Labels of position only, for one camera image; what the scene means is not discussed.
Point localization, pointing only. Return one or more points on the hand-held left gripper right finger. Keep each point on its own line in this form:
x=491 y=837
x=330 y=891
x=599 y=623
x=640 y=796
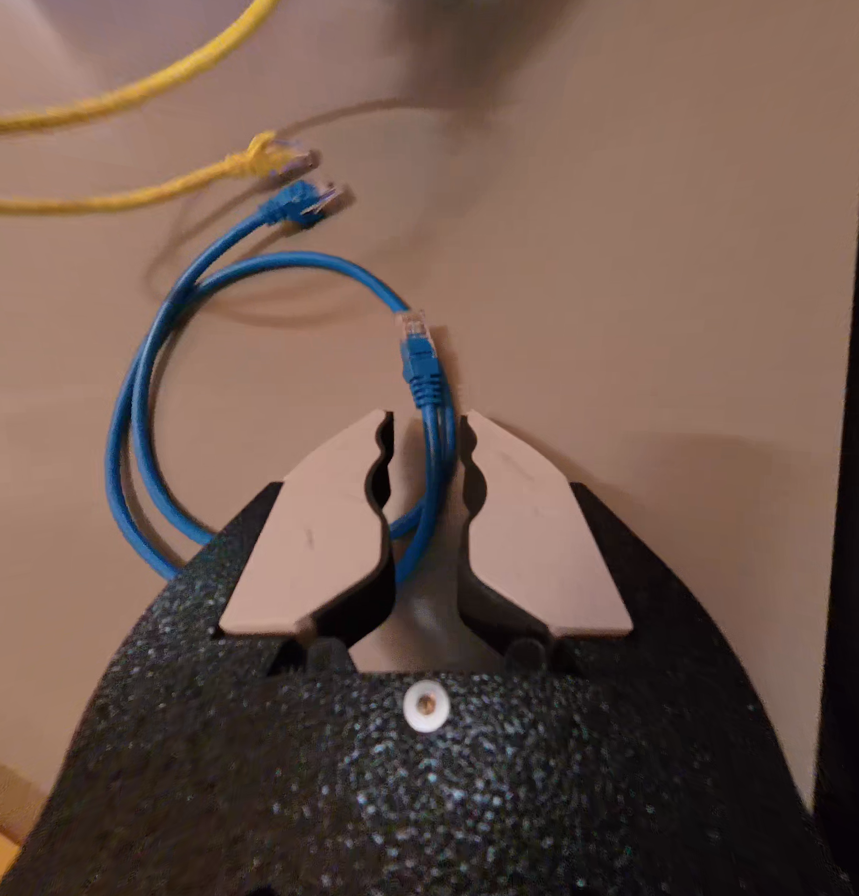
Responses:
x=541 y=553

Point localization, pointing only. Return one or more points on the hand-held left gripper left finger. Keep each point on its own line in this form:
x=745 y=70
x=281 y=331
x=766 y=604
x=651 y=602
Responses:
x=317 y=539

